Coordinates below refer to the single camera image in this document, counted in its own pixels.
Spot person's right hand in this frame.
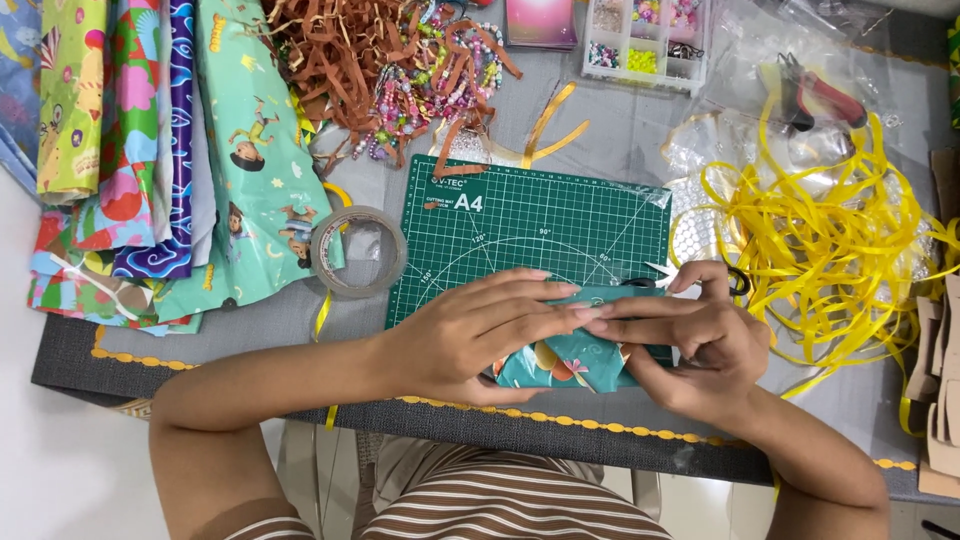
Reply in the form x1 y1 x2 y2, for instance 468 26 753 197
585 260 774 430

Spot person's left hand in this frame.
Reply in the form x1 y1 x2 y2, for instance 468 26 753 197
378 268 603 408

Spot teal gift box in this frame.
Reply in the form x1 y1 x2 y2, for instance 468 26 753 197
491 283 676 395

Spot bubble wrap sheet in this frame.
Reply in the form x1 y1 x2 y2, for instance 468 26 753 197
663 174 755 270

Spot thin yellow ribbon strand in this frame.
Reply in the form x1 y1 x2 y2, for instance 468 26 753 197
312 181 355 433

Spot green cutting mat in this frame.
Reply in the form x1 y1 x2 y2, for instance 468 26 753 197
385 153 673 331

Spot clear adhesive tape roll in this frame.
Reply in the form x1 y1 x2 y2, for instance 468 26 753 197
310 205 409 300

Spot grey tablecloth with gold trim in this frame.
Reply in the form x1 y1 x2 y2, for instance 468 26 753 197
30 0 960 507

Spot brown striped shirt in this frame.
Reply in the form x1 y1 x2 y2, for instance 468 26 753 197
223 433 676 540

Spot heap of yellow ribbon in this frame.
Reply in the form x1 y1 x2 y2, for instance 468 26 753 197
697 93 960 440

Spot stack of brown cardboard pieces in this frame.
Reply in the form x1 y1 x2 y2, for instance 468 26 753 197
903 148 960 501

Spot gold ribbon strip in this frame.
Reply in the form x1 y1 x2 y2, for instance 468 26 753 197
427 80 591 171

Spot teal cartoon wrapping paper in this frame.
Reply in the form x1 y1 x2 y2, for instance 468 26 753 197
152 0 348 325

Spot clear plastic bag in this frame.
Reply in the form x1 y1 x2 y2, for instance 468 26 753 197
660 0 912 181

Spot heap of brown shredded paper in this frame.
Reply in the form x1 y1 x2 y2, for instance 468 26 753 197
251 0 526 180

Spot clear bead organizer box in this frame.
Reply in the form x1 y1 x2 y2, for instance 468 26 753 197
582 0 711 96

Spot pink card stack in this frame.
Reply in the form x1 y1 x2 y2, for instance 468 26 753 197
503 0 579 52

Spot purple cloud wrapping paper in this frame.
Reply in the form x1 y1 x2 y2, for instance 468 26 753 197
111 0 198 281

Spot colourful floral wrapping paper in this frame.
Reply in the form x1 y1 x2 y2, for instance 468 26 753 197
27 0 204 337

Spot lime green wrapping paper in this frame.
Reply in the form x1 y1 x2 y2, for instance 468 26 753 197
35 0 111 207

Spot blue wrapping paper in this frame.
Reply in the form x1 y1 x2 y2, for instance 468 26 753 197
0 0 45 200

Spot black handled scissors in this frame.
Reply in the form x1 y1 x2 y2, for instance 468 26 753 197
621 260 753 298

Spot pile of colourful beaded bracelets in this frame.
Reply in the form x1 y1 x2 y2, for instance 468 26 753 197
351 0 505 163

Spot red handled pliers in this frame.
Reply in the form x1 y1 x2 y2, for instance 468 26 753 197
775 52 870 134

